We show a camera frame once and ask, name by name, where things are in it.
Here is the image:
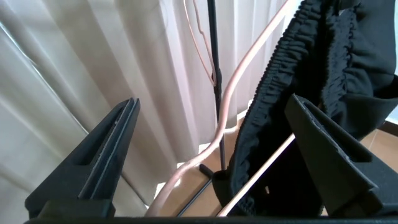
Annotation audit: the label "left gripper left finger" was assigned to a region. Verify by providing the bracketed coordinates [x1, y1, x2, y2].
[24, 97, 141, 218]

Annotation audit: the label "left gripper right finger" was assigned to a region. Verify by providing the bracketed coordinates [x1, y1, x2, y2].
[284, 94, 398, 217]

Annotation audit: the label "black shorts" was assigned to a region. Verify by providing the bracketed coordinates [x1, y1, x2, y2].
[212, 0, 398, 218]

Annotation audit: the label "pink clothes hanger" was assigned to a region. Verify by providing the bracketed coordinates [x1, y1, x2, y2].
[144, 0, 296, 218]
[182, 0, 218, 87]

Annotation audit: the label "black clothes rack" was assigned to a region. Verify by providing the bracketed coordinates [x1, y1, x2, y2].
[176, 0, 227, 218]

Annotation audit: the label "white curtain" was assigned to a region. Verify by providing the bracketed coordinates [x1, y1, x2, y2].
[0, 0, 292, 218]

